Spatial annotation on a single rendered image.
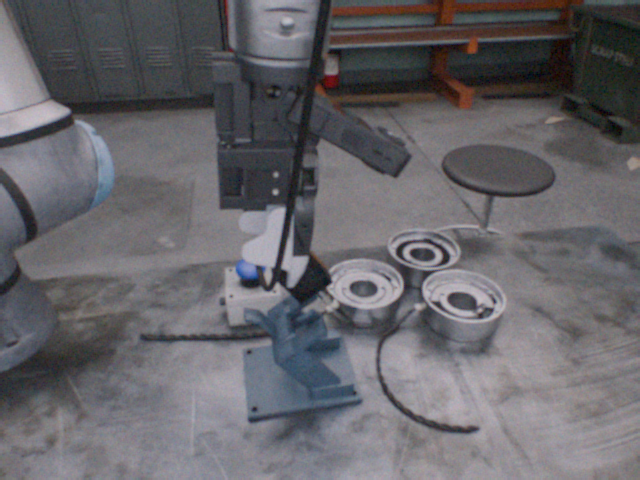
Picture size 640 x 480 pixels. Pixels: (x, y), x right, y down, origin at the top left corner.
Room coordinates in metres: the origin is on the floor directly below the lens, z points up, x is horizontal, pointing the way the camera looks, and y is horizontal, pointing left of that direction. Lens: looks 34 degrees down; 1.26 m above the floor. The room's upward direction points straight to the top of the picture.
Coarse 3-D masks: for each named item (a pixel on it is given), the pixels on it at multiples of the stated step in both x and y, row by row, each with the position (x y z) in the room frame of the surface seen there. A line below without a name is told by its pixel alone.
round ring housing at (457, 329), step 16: (448, 272) 0.54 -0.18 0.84; (464, 272) 0.54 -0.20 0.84; (432, 288) 0.52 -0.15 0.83; (464, 288) 0.52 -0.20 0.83; (480, 288) 0.52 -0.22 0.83; (496, 288) 0.50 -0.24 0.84; (448, 304) 0.48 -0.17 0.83; (464, 304) 0.51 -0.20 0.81; (496, 304) 0.48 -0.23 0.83; (432, 320) 0.46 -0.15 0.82; (448, 320) 0.45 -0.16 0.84; (464, 320) 0.44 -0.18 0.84; (480, 320) 0.44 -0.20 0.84; (496, 320) 0.45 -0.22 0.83; (448, 336) 0.45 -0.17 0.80; (464, 336) 0.44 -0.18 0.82; (480, 336) 0.45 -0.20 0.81
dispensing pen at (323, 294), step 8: (312, 256) 0.39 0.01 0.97; (312, 264) 0.38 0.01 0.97; (320, 264) 0.39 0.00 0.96; (272, 272) 0.38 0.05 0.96; (280, 272) 0.37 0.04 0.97; (304, 272) 0.38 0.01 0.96; (312, 272) 0.38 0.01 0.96; (320, 272) 0.38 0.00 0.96; (328, 272) 0.39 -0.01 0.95; (280, 280) 0.37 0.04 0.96; (304, 280) 0.38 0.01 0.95; (312, 280) 0.38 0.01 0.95; (320, 280) 0.38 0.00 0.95; (328, 280) 0.38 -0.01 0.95; (288, 288) 0.38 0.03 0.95; (296, 288) 0.38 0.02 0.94; (304, 288) 0.38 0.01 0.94; (312, 288) 0.38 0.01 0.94; (320, 288) 0.38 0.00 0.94; (296, 296) 0.38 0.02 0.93; (304, 296) 0.38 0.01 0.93; (312, 296) 0.38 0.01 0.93; (320, 296) 0.39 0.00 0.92; (328, 296) 0.39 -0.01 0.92; (328, 304) 0.39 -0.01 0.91; (336, 304) 0.39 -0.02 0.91; (344, 312) 0.40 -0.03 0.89
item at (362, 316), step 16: (336, 272) 0.55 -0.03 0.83; (384, 272) 0.55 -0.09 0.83; (352, 288) 0.53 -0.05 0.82; (368, 288) 0.53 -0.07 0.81; (384, 288) 0.52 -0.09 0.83; (400, 288) 0.50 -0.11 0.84; (352, 304) 0.47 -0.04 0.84; (384, 304) 0.47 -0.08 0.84; (400, 304) 0.50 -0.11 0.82; (352, 320) 0.47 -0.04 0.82; (368, 320) 0.46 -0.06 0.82; (384, 320) 0.48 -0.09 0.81
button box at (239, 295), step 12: (228, 276) 0.52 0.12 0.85; (264, 276) 0.52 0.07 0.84; (228, 288) 0.50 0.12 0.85; (240, 288) 0.50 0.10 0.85; (252, 288) 0.50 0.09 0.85; (276, 288) 0.50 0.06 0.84; (228, 300) 0.47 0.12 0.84; (240, 300) 0.48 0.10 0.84; (252, 300) 0.48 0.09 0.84; (264, 300) 0.48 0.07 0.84; (276, 300) 0.48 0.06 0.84; (228, 312) 0.47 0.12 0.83; (240, 312) 0.47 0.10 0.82; (264, 312) 0.48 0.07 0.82; (240, 324) 0.47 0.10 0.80
